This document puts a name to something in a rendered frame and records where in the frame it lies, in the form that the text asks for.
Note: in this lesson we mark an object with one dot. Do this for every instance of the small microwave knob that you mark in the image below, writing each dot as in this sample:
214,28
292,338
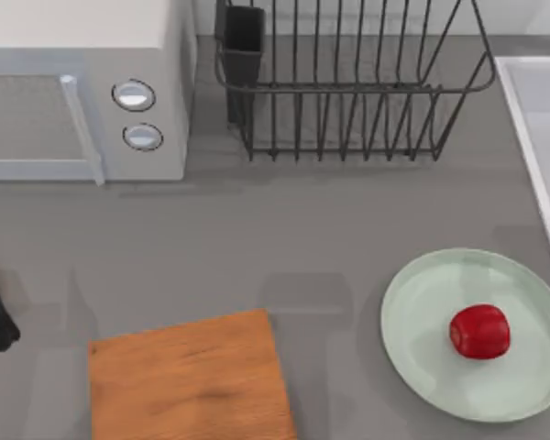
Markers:
142,136

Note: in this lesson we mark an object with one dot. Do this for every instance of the pale microwave oven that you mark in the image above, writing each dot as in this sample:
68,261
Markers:
165,91

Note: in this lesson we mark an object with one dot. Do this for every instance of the dark cutlery holder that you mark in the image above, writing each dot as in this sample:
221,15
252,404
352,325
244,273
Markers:
240,46

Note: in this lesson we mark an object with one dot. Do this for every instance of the wooden cutting board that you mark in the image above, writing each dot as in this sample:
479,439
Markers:
188,380

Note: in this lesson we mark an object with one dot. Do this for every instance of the large microwave knob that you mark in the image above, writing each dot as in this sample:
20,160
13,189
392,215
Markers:
133,95

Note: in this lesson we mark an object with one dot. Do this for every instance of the pale green plate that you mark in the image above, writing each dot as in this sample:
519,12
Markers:
431,330

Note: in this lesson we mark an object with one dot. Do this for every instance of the red apple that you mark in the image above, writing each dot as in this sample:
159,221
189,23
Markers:
480,331

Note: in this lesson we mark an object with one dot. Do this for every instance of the microwave door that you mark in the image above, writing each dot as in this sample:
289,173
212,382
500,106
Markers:
23,119

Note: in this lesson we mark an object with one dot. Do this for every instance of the white sink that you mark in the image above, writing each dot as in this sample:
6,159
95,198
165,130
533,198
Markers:
538,137

